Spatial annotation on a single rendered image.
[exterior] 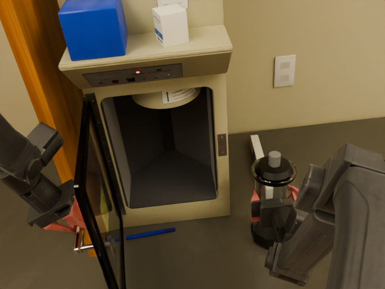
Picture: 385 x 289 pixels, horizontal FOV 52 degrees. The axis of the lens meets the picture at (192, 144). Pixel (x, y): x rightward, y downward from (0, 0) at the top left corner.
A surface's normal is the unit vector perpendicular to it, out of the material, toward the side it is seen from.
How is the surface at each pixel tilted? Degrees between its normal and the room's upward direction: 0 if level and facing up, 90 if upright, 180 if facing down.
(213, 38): 0
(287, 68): 90
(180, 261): 0
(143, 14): 90
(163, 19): 90
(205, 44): 0
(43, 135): 28
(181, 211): 90
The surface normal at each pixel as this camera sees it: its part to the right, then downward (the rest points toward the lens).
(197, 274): -0.08, -0.80
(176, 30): 0.37, 0.54
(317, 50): 0.08, 0.59
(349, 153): 0.00, -0.55
